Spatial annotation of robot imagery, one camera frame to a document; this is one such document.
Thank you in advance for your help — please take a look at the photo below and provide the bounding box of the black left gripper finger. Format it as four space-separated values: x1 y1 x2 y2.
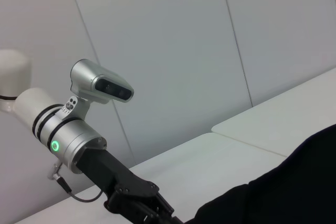
136 209 158 224
149 194 184 224

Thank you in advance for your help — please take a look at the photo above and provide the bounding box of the silver left camera bracket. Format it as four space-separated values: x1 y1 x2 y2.
59 97 91 122

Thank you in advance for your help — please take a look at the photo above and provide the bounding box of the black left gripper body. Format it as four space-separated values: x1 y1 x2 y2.
76 150 160 224

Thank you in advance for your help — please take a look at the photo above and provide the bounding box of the black shirt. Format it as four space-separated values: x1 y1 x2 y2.
183 124 336 224

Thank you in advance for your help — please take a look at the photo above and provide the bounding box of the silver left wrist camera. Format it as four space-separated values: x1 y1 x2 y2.
70 59 134 104

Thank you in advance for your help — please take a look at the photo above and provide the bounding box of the left arm cable with connectors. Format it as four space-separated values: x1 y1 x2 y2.
47 163 104 204

